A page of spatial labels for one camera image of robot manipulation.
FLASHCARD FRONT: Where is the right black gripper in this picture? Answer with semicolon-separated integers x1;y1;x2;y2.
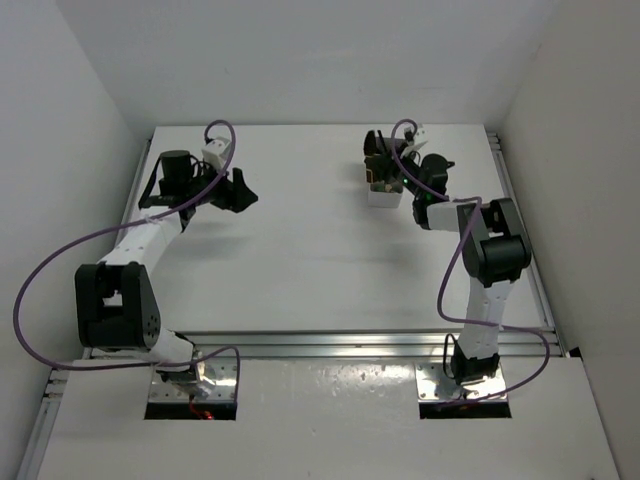
368;143;427;200

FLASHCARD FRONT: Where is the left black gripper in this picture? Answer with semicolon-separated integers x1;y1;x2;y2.
183;156;256;213

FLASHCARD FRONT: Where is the black fan makeup brush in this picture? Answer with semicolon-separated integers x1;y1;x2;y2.
363;130;385;157

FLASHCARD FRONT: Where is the black gold lipstick case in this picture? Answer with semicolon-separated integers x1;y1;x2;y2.
364;155;389;184

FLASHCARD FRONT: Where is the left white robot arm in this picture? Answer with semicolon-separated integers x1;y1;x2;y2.
74;140;258;377

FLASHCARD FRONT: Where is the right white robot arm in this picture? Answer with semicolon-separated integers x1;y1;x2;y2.
364;147;532;384

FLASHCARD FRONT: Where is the white compartment organizer box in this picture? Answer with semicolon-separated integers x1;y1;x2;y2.
367;185;402;209

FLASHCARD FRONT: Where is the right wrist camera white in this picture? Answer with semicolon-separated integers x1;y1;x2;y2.
404;125;428;150

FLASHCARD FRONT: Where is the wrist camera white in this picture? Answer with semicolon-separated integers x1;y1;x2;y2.
404;125;428;150
201;137;231;170

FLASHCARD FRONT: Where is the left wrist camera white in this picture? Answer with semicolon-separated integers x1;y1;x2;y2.
201;137;231;170

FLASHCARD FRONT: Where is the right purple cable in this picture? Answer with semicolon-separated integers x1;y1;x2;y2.
390;118;551;404

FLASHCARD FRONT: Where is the purple cable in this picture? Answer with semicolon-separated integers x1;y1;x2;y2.
390;118;551;404
12;119;241;401

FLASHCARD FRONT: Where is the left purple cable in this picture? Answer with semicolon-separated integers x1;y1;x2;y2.
12;119;241;401

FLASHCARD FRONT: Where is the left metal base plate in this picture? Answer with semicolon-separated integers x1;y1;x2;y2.
148;358;238;404

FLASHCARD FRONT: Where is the metal base plate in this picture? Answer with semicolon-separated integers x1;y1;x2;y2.
415;361;508;404
148;358;238;404

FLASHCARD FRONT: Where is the aluminium table frame rail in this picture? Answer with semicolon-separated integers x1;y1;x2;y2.
87;327;566;361

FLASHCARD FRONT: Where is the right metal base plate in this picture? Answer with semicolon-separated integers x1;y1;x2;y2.
415;361;508;404

